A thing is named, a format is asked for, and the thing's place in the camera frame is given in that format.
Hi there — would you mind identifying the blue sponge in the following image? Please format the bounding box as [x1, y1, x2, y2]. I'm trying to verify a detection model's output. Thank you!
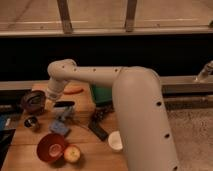
[49, 120, 70, 136]

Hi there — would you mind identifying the red bowl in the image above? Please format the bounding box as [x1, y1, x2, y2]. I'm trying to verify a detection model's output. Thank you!
[36, 133, 67, 164]

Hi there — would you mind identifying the black handled brush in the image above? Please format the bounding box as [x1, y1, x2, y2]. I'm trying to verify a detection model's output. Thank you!
[88, 108, 113, 141]

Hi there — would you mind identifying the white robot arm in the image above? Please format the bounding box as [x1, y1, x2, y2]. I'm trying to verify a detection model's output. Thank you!
[46, 59, 181, 171]

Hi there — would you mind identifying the white cup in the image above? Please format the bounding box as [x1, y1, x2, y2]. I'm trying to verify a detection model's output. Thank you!
[108, 131, 123, 152]

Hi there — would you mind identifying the yellow red apple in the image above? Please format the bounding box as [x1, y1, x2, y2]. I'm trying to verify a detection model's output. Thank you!
[64, 145, 81, 163]

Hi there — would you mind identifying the orange carrot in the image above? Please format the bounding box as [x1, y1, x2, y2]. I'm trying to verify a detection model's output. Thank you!
[63, 87, 83, 95]

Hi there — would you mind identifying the small metal cup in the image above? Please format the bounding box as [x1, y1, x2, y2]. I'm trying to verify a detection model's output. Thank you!
[24, 116, 40, 131]

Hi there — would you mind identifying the blue grey toy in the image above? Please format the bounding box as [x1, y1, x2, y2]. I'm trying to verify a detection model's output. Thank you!
[53, 107, 74, 121]

